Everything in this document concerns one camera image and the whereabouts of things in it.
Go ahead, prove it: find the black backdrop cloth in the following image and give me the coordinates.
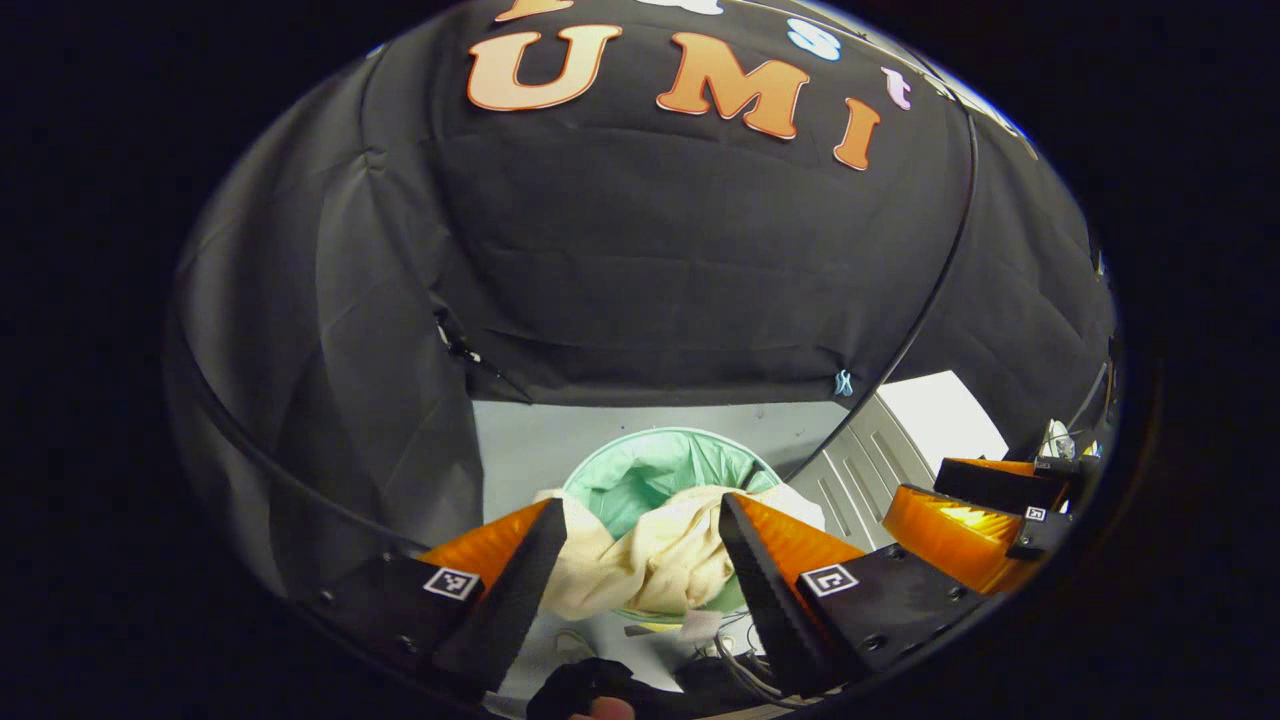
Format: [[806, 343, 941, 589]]
[[165, 0, 1119, 601]]

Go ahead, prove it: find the dark cloth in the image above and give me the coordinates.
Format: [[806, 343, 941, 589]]
[[527, 657, 721, 720]]

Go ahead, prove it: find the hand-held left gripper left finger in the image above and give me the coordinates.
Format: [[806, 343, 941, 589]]
[[318, 497, 569, 701]]

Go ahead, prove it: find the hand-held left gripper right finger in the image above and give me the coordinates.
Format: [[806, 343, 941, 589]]
[[717, 491, 988, 698]]

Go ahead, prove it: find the green laundry hamper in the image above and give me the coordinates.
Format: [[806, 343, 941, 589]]
[[560, 427, 786, 626]]

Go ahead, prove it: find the white cable bundle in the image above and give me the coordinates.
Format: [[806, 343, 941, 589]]
[[700, 625, 801, 706]]

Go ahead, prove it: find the cream button shirt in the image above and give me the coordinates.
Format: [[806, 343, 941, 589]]
[[535, 482, 827, 623]]

